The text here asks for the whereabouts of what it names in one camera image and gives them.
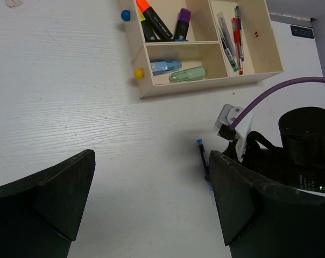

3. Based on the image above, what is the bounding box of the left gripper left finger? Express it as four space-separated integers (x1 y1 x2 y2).
0 149 95 257

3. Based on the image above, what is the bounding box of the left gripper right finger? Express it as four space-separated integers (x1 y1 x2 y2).
209 151 325 257

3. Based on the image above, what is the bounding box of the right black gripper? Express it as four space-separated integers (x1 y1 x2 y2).
223 106 325 198

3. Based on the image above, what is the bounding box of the blue clear pen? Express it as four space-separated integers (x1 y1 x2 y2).
196 139 213 191

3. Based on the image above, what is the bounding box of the green clear pen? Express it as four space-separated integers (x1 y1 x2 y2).
219 28 238 72

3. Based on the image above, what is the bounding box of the pink clear highlighter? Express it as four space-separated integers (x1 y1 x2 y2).
169 66 206 83

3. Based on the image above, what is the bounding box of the red pen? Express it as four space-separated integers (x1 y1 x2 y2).
231 18 244 75

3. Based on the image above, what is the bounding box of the blue grip pen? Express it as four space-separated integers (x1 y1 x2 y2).
235 5 244 61

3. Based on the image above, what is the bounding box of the purple clear pen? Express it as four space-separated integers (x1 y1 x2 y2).
216 12 236 57

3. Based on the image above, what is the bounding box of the blue clear highlighter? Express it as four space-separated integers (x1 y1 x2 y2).
150 60 182 76

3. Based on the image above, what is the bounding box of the blue cap highlighter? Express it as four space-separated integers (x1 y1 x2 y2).
172 39 189 42

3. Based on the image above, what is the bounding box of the purple cap highlighter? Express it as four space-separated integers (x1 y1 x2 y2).
173 8 192 40

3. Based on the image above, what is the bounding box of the orange cap highlighter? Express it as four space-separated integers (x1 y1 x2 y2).
136 0 173 40

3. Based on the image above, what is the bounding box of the yellow cap highlighter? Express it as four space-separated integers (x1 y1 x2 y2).
138 9 158 42

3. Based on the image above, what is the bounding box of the right table logo sticker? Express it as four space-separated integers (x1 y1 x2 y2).
291 25 314 39

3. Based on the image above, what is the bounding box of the wooden compartment box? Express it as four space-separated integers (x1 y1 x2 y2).
119 1 283 98

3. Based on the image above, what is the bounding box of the yellow round push pin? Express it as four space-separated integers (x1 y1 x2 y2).
134 68 145 80

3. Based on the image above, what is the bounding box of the clear tape scrap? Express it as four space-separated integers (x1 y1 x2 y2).
4 0 23 8

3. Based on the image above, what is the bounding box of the blue round push pin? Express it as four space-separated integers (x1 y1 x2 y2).
121 10 131 22

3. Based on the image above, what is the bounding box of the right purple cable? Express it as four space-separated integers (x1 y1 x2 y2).
232 77 325 129

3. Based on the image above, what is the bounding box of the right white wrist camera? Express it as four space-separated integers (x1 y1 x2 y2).
215 104 253 163

